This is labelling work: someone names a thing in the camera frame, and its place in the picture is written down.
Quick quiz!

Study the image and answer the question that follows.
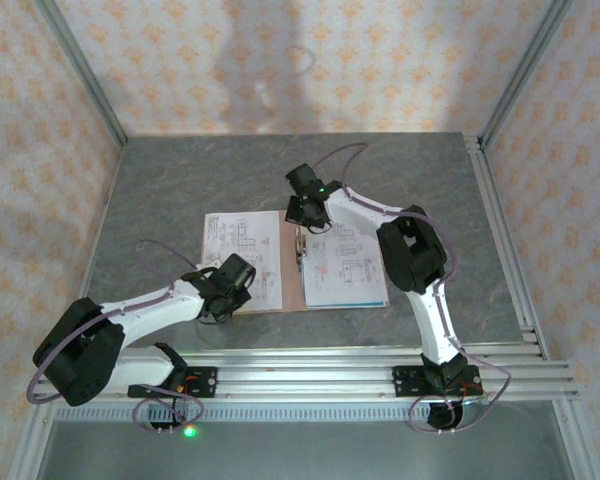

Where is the white printed drawing sheet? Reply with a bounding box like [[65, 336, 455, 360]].
[[299, 223, 390, 308], [200, 209, 286, 312]]

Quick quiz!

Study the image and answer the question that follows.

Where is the brown cardboard folder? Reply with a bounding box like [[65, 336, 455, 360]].
[[231, 209, 312, 315]]

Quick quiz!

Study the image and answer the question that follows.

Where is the blue paper sheet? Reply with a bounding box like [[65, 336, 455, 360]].
[[304, 298, 390, 310]]

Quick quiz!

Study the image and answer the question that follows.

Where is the metal folder clip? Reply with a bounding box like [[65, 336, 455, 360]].
[[293, 225, 310, 274]]

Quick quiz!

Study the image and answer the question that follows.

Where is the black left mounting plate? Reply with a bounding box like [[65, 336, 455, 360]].
[[127, 366, 218, 400]]

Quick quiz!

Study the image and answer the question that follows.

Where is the black mounting plate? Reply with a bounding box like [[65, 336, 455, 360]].
[[127, 366, 218, 400], [392, 363, 483, 399]]

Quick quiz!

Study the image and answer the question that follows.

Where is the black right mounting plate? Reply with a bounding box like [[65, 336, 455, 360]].
[[392, 363, 483, 399]]

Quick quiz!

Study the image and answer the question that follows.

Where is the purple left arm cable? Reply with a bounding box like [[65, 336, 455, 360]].
[[25, 239, 204, 404]]

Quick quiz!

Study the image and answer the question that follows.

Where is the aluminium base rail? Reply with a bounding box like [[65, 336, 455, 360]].
[[32, 344, 579, 402]]

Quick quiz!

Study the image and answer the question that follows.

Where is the grey slotted cable duct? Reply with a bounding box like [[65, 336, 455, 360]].
[[49, 403, 486, 423]]

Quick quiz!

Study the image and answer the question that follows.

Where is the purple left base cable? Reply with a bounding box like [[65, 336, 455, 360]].
[[131, 382, 205, 437]]

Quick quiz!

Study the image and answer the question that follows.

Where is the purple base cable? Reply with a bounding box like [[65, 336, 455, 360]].
[[408, 357, 512, 437], [131, 382, 205, 437]]

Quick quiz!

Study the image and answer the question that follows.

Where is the aluminium table side rail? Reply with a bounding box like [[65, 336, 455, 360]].
[[7, 144, 127, 480], [461, 133, 552, 362]]

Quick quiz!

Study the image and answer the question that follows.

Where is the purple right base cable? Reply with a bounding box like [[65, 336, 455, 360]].
[[408, 357, 512, 437]]

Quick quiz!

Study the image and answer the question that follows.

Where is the aluminium frame post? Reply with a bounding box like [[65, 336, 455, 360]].
[[476, 0, 576, 151], [33, 0, 129, 150]]

